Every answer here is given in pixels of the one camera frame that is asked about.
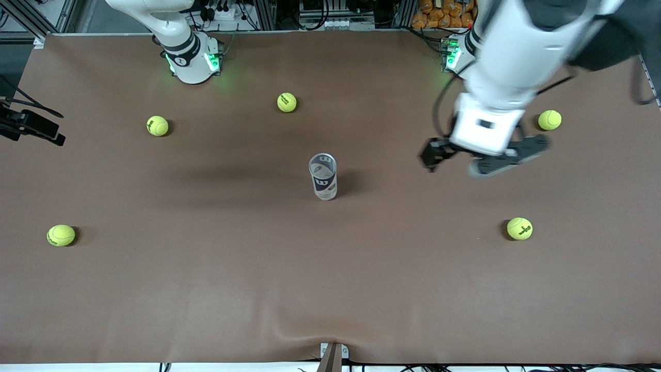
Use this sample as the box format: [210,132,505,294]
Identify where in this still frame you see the pile of orange objects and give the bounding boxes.
[412,0,478,29]

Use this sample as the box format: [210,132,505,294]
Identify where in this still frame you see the aluminium frame post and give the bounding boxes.
[399,0,416,29]
[257,0,277,30]

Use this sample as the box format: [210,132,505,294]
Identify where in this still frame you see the clear Wilson tennis ball can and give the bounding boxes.
[308,152,338,201]

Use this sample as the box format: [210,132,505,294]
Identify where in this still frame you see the aluminium frame strut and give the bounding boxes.
[0,0,78,39]

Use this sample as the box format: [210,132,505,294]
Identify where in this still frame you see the brown table mat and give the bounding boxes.
[0,28,661,365]

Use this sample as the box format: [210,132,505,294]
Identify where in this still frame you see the white power strip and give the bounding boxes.
[324,18,376,30]
[200,3,239,22]

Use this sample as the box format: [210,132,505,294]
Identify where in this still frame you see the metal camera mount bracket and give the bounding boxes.
[316,342,350,372]

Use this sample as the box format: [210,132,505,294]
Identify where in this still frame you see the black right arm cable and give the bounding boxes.
[0,75,64,119]

